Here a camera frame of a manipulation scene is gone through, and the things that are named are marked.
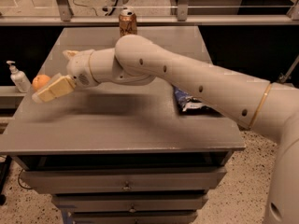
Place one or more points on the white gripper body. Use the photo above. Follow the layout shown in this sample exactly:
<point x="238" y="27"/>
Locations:
<point x="78" y="68"/>

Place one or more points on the orange fruit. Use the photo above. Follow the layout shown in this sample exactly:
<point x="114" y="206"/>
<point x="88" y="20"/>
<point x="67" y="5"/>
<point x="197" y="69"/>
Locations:
<point x="39" y="81"/>

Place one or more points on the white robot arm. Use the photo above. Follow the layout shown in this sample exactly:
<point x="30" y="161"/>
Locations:
<point x="270" y="109"/>

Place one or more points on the orange soda can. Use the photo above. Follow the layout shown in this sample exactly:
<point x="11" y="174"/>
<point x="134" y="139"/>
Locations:
<point x="127" y="22"/>

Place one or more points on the white pump dispenser bottle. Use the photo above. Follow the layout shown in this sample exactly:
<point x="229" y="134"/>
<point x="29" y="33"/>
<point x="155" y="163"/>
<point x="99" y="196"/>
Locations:
<point x="19" y="78"/>

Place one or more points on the grey drawer cabinet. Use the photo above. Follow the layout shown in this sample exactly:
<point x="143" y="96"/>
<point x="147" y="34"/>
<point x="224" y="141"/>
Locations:
<point x="118" y="154"/>

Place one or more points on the blue vinegar chips bag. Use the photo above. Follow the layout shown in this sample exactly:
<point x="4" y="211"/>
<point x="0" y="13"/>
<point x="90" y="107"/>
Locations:
<point x="187" y="102"/>

